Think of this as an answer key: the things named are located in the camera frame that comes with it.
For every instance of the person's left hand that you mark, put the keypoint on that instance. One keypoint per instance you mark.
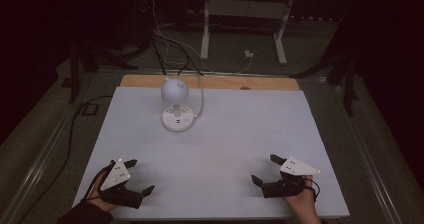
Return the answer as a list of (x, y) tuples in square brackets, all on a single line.
[(98, 199)]

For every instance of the person's right hand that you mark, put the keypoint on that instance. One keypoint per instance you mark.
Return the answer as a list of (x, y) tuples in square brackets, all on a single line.
[(305, 202)]

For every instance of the white round-headed desk lamp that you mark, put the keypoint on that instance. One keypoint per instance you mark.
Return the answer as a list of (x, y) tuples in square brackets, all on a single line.
[(176, 117)]

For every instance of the black tripod stand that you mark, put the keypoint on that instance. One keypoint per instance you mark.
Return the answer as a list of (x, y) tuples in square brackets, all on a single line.
[(349, 87)]

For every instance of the white table cover sheet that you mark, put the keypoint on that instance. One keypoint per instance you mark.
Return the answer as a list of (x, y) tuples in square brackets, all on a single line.
[(226, 150)]

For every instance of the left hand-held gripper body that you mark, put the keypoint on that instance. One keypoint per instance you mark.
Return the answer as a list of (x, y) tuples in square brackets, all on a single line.
[(115, 177)]

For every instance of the white plug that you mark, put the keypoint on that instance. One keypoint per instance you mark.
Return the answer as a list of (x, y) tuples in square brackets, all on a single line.
[(248, 54)]

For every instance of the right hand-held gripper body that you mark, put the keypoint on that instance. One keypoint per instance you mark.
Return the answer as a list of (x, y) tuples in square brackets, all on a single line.
[(295, 167)]

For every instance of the white metal stand frame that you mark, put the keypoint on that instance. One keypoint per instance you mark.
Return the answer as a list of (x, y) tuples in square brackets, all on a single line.
[(205, 34)]

